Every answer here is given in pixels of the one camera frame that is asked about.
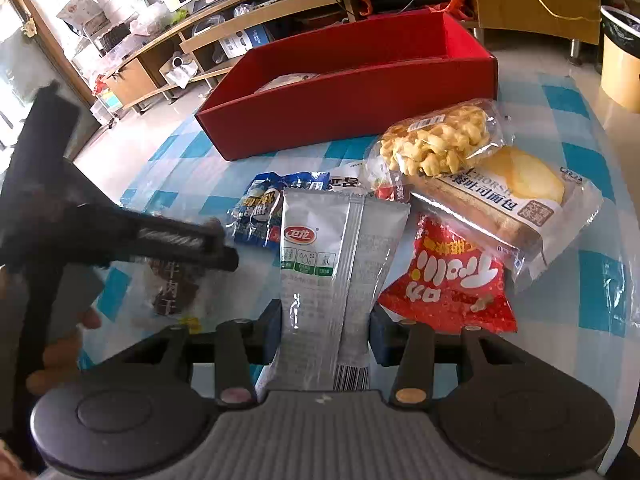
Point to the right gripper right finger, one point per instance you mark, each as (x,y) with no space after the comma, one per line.
(410,347)

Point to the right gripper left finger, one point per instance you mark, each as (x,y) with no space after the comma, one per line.
(239,344)

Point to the red Tudou chip bag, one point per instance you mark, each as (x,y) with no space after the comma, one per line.
(450,284)

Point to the braised beef jerky bag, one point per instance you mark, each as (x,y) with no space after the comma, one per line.
(167,293)

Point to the white grey snack packet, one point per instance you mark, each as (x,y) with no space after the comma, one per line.
(336,250)

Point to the blue snack packet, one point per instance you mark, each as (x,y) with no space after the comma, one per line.
(256,218)

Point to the round white pastry pack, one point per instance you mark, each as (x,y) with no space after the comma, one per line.
(285,80)

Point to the person left hand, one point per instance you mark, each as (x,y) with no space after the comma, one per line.
(80,286)

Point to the white red strawberry packet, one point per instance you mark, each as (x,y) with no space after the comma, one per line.
(365,179)

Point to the toast bread package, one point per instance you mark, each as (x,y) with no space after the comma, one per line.
(513,205)

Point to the yellow puffed snack bag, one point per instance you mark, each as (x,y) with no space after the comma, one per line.
(436,144)

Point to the long wooden tv bench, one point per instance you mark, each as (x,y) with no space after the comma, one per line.
(137,79)

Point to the red cardboard box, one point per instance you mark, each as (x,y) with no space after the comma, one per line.
(372,74)

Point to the yellow trash bin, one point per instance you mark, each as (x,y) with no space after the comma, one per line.
(620,62)

